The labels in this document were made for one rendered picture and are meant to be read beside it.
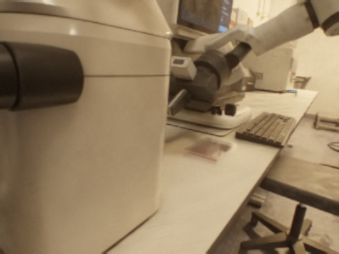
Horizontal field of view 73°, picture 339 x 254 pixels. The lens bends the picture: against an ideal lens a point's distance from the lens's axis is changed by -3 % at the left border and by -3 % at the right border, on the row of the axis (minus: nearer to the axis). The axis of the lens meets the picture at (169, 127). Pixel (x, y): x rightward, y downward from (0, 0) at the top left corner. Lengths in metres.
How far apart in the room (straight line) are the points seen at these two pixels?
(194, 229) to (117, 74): 0.21
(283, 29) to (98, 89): 0.47
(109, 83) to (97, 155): 0.06
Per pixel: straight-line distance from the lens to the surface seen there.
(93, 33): 0.20
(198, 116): 0.81
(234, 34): 0.60
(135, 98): 0.23
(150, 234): 0.31
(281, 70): 2.48
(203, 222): 0.34
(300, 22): 0.59
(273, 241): 1.43
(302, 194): 1.15
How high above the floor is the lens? 0.95
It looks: 15 degrees down
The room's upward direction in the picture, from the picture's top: 4 degrees clockwise
